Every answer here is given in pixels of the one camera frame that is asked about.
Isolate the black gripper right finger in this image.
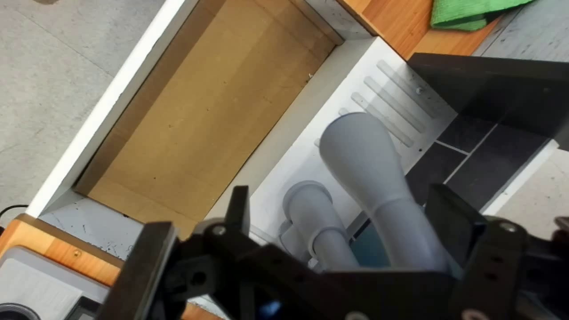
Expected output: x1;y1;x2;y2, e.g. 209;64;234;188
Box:
425;181;489;265

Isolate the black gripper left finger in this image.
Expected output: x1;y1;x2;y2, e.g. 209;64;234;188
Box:
225;185;252;251

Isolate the grey tap nozzle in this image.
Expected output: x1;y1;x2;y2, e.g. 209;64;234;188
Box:
318;110;465;275

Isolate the white toy sink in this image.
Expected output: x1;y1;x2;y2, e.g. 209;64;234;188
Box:
24;0;458;277

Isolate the wooden stove counter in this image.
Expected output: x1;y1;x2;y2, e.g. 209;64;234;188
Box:
0;211;129;288

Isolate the wooden countertop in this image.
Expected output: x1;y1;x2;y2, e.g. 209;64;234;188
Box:
337;0;506;60

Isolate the green cloth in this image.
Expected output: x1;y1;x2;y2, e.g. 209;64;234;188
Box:
428;0;535;34

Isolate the toy stove with black burners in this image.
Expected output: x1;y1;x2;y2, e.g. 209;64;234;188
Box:
0;245;120;320

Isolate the grey tap handle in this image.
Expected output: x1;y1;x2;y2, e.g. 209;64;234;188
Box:
279;179;362;274

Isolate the black cable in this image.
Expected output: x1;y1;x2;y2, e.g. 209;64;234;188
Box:
0;203;30;220

